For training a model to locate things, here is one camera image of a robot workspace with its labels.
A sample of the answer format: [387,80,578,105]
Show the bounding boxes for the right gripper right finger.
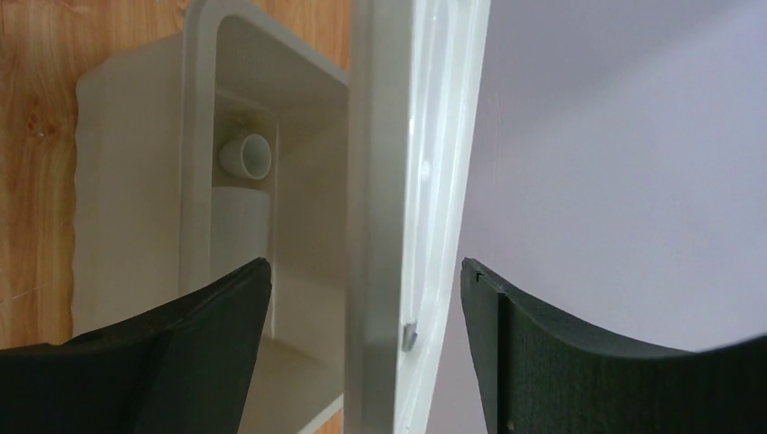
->
[460,258,766,433]

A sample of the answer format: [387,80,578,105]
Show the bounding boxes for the beige plastic bin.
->
[71,1,348,433]

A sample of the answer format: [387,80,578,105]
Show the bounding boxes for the small white cup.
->
[218,134,272,181]

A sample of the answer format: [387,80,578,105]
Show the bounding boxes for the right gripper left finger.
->
[1,258,272,433]

